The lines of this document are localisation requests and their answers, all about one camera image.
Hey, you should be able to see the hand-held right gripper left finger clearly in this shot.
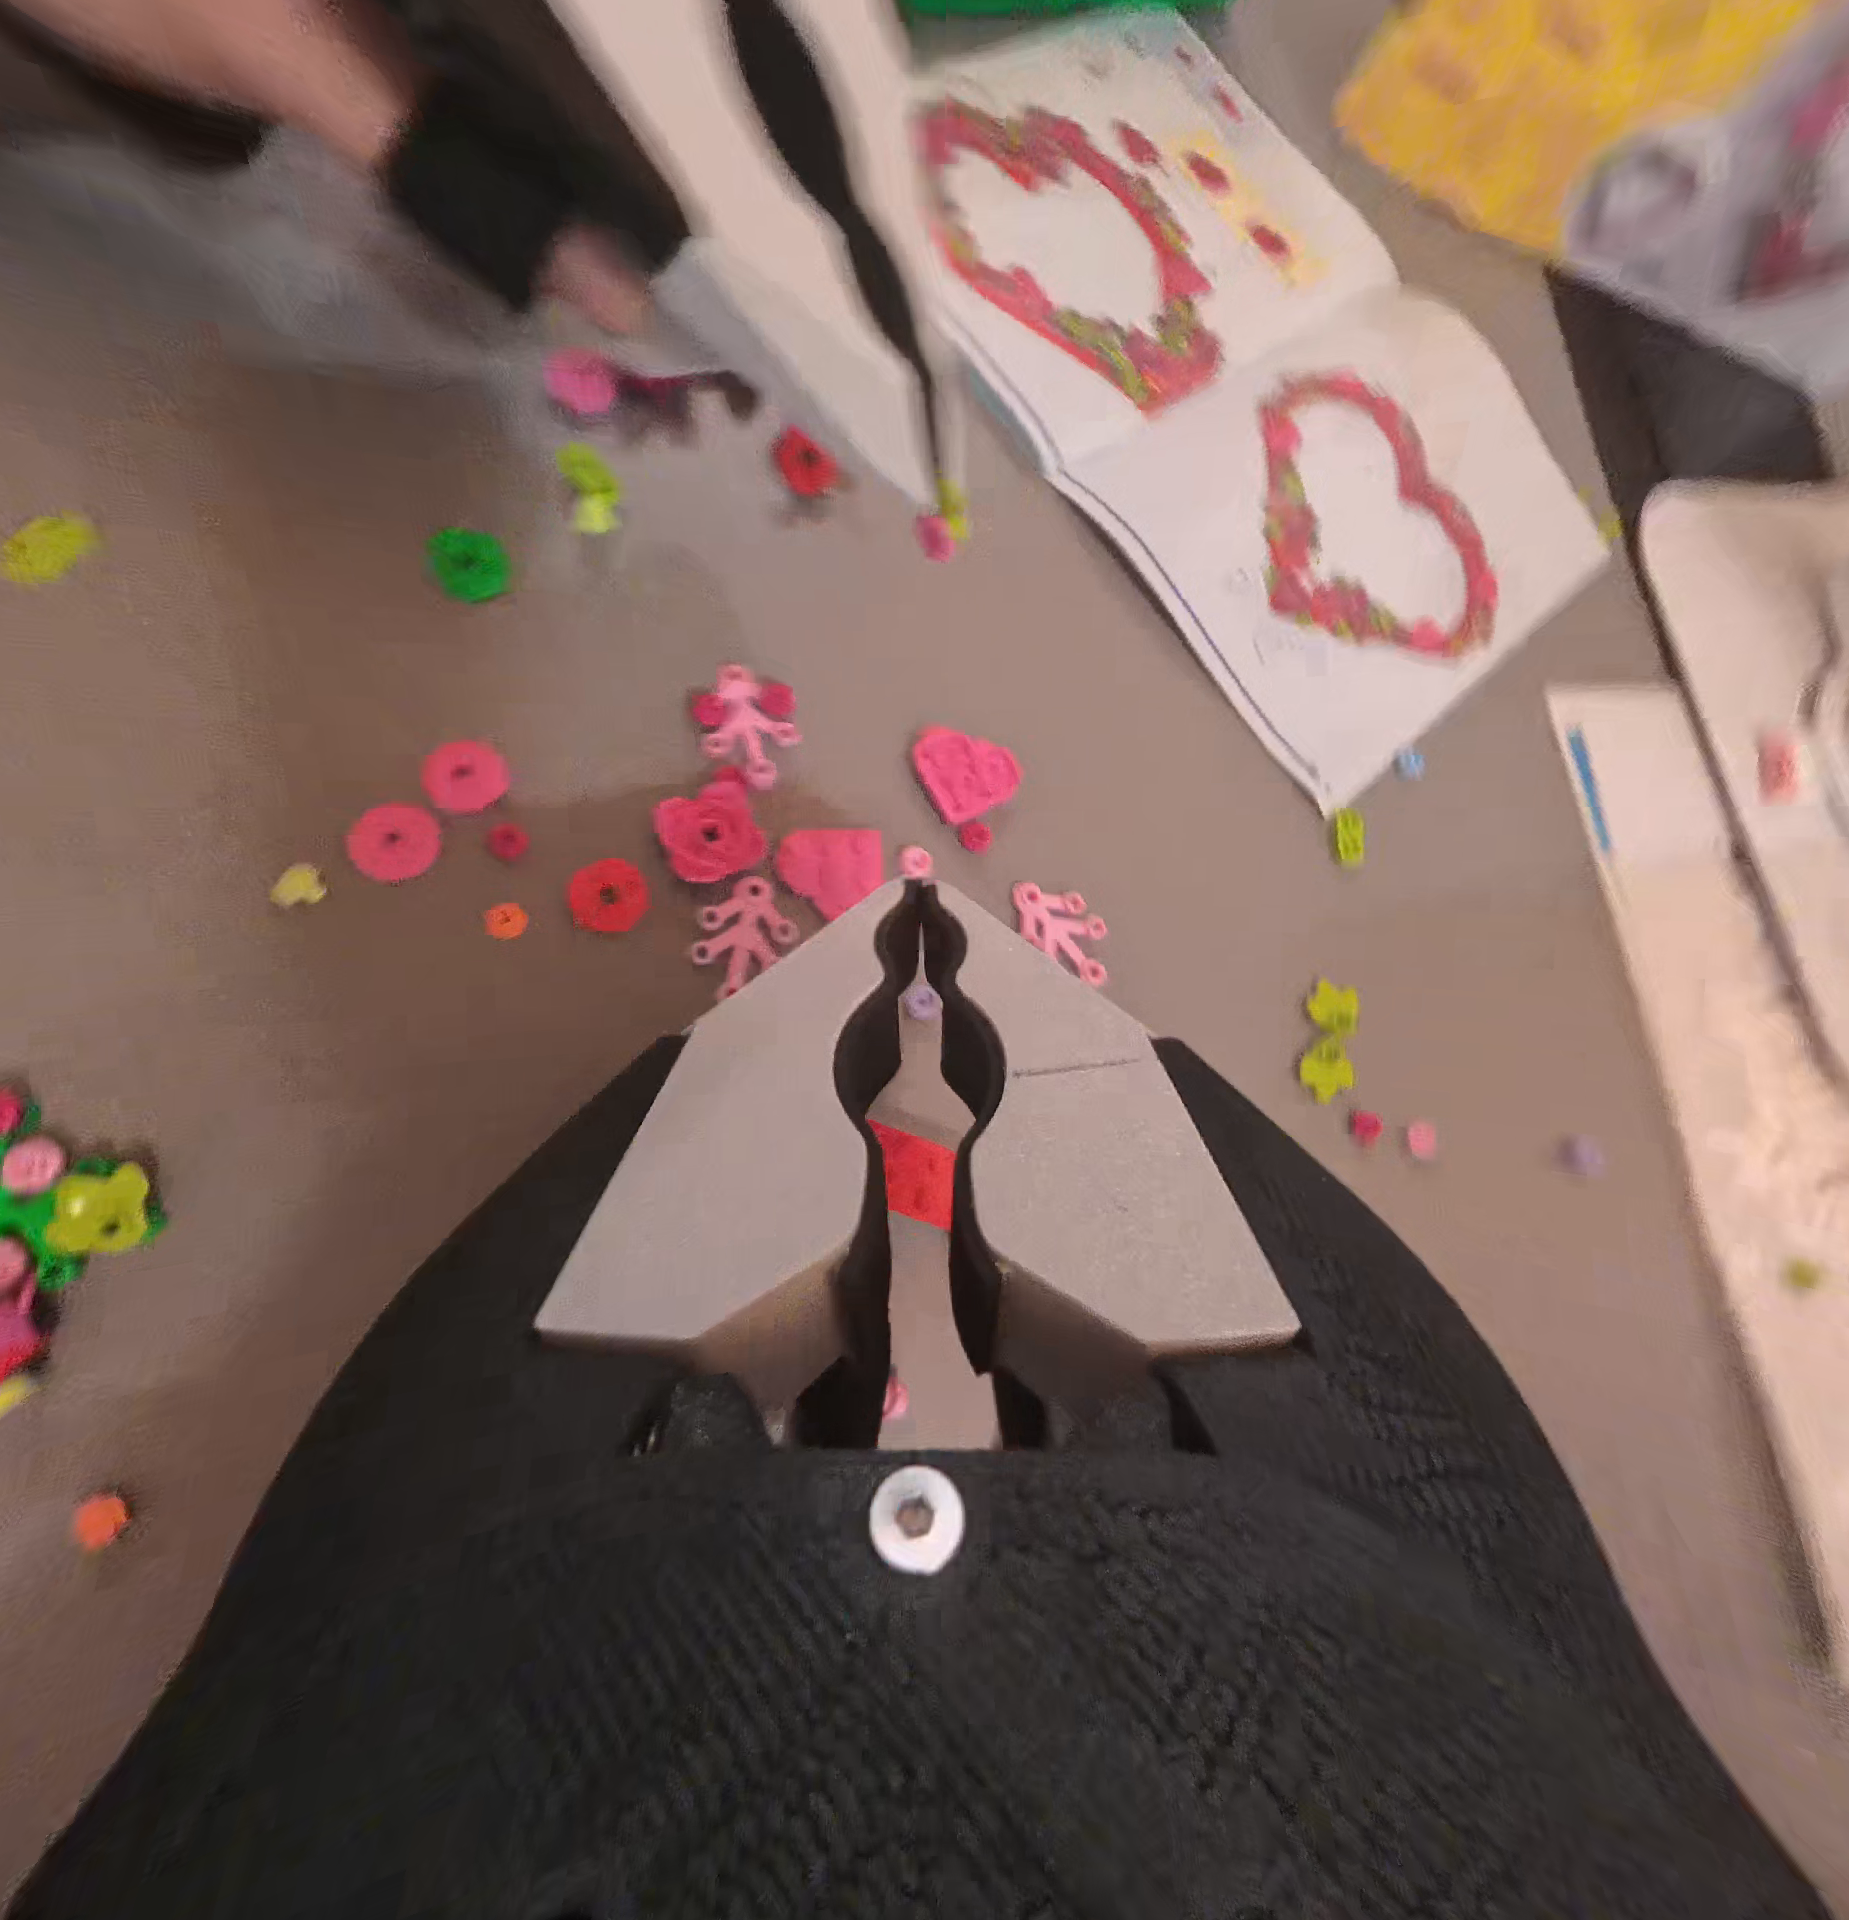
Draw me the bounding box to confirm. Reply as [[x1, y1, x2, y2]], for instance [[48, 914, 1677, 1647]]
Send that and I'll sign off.
[[531, 876, 921, 1445]]

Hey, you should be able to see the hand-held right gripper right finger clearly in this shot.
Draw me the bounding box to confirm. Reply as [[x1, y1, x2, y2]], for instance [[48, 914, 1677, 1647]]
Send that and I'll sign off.
[[921, 876, 1302, 1445]]

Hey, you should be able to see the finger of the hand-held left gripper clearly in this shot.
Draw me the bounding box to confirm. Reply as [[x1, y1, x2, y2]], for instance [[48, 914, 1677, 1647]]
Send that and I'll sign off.
[[780, 0, 974, 507], [545, 0, 937, 508]]

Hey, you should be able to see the red lego heart frame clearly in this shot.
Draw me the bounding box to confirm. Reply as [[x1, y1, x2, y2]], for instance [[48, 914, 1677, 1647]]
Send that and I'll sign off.
[[865, 1116, 960, 1232]]

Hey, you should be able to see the pink branch with magenta studs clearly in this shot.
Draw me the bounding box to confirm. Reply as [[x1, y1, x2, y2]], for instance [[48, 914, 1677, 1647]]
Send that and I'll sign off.
[[687, 668, 804, 791]]

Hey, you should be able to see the magenta lego rose cluster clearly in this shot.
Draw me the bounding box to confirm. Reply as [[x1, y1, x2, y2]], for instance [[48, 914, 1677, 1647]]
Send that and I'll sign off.
[[542, 350, 759, 442]]

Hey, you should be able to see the plain pink lego branch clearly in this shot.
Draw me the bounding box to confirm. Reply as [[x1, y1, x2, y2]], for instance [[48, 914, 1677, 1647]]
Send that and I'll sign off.
[[687, 876, 804, 1002], [1008, 881, 1108, 989]]

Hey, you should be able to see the pink lego heart plate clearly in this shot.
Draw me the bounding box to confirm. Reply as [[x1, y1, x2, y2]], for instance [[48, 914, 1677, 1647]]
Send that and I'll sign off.
[[909, 725, 1023, 825], [773, 825, 883, 924]]

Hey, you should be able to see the pink lego disc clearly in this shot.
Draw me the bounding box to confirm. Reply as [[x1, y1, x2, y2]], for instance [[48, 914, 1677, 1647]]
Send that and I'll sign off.
[[342, 803, 445, 881], [421, 739, 515, 819]]

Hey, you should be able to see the yellow lego box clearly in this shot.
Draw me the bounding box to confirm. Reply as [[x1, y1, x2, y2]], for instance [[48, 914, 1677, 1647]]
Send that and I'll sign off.
[[1336, 0, 1849, 392]]

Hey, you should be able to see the lego instruction booklet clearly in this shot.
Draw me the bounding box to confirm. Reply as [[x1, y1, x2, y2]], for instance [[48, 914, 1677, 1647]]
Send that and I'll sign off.
[[901, 13, 1612, 814]]

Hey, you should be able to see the green stem lego flower bunch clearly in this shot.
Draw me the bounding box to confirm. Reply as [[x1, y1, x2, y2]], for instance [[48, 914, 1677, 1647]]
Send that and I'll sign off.
[[0, 1086, 169, 1429]]

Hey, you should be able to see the person's left hand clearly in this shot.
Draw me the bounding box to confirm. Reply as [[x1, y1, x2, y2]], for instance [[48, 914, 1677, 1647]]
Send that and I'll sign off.
[[0, 0, 649, 342]]

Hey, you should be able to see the white flat stand base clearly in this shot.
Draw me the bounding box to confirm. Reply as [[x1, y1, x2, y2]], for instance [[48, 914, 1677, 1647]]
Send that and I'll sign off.
[[1637, 478, 1849, 1100]]

